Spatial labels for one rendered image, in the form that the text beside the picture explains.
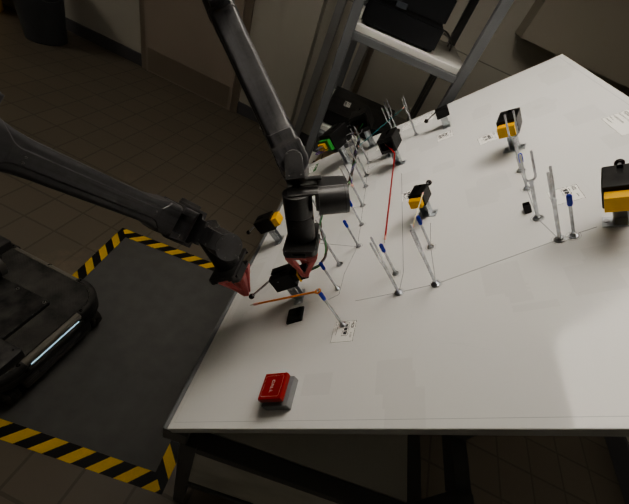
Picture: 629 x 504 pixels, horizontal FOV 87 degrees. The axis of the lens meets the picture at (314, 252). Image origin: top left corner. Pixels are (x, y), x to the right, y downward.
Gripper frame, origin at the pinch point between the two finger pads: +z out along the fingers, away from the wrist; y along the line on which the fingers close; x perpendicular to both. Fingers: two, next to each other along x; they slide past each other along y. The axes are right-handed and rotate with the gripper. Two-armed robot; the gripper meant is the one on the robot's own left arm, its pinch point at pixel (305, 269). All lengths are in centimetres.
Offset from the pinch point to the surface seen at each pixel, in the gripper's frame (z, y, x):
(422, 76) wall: 16, 265, -63
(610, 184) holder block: -24, -7, -48
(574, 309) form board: -11.9, -20.5, -42.0
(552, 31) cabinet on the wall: -16, 216, -133
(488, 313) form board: -7.4, -17.8, -32.4
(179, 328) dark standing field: 86, 47, 81
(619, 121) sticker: -23, 24, -66
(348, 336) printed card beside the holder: 2.9, -15.7, -10.2
